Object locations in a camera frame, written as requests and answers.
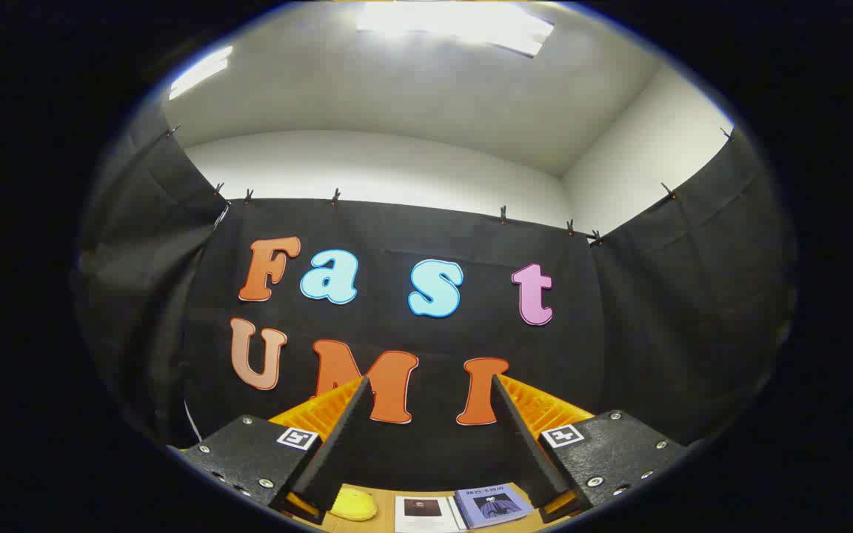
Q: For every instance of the large ceiling light panel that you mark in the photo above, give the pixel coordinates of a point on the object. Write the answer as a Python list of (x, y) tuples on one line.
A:
[(456, 22)]

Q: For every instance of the blue cover book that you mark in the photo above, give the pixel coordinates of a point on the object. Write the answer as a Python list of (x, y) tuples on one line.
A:
[(493, 507)]

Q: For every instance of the row of black cloth clips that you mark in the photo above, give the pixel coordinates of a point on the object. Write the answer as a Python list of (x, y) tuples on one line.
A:
[(335, 197)]

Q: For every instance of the small ceiling light panel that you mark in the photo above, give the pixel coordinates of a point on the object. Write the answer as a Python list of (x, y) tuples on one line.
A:
[(201, 70)]

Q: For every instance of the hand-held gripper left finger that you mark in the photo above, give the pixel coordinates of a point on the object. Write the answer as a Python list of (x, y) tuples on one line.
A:
[(341, 444)]

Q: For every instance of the yellow plush bread toy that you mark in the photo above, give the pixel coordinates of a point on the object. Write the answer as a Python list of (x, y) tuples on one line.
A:
[(356, 507)]

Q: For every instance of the white book with dark photo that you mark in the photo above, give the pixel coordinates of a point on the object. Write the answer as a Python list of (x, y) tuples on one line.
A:
[(426, 518)]

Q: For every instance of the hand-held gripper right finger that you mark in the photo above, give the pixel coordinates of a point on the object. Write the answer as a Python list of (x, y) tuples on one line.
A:
[(523, 444)]

